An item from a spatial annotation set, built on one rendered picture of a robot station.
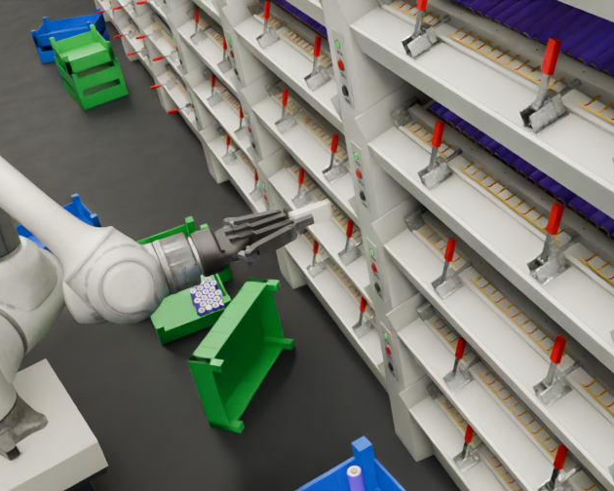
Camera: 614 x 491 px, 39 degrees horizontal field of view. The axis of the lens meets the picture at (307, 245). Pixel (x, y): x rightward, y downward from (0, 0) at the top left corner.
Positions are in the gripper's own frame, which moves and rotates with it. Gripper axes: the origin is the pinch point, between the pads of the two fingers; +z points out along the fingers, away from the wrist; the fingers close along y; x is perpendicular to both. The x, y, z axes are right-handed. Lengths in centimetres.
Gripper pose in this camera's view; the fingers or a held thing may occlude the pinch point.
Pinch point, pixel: (310, 214)
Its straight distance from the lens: 145.6
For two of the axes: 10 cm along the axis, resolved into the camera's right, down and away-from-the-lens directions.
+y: 3.6, 4.6, -8.1
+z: 9.2, -3.4, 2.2
